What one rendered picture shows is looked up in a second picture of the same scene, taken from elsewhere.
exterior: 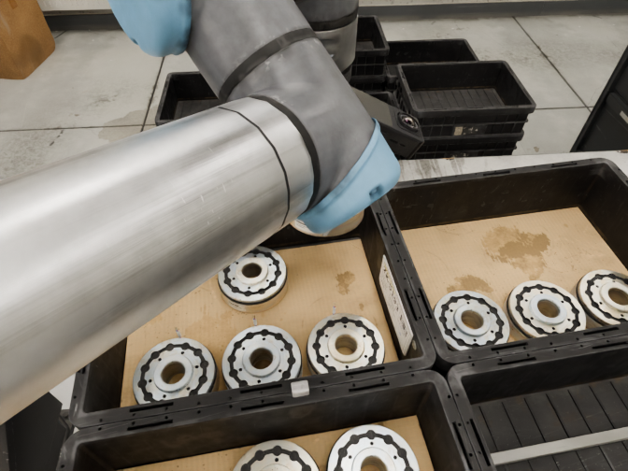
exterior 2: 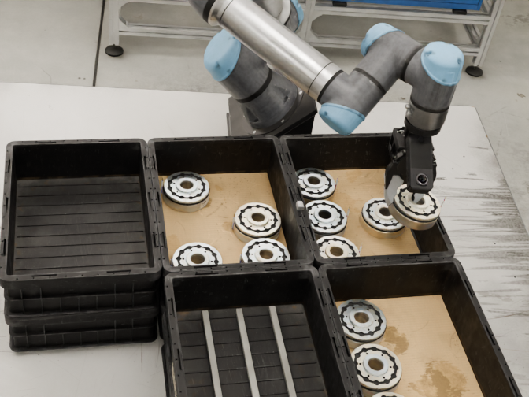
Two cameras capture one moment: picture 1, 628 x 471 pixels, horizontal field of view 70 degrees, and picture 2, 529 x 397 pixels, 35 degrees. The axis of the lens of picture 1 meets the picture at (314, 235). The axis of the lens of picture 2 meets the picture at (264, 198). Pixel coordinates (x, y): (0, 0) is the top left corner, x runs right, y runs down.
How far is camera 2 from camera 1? 1.46 m
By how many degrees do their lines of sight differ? 55
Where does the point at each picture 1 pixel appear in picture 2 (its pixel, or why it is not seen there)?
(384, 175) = (331, 113)
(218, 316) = (355, 206)
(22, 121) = not seen: outside the picture
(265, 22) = (365, 65)
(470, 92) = not seen: outside the picture
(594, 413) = (305, 384)
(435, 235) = (445, 330)
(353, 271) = not seen: hidden behind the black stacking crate
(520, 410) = (304, 343)
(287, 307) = (365, 238)
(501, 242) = (447, 374)
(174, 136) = (310, 52)
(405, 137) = (408, 176)
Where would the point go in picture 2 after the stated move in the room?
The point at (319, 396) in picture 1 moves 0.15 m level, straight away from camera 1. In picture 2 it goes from (297, 213) to (368, 221)
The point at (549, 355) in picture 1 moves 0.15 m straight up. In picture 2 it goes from (326, 313) to (341, 259)
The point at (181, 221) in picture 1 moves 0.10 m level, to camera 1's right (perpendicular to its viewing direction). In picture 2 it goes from (289, 57) to (290, 89)
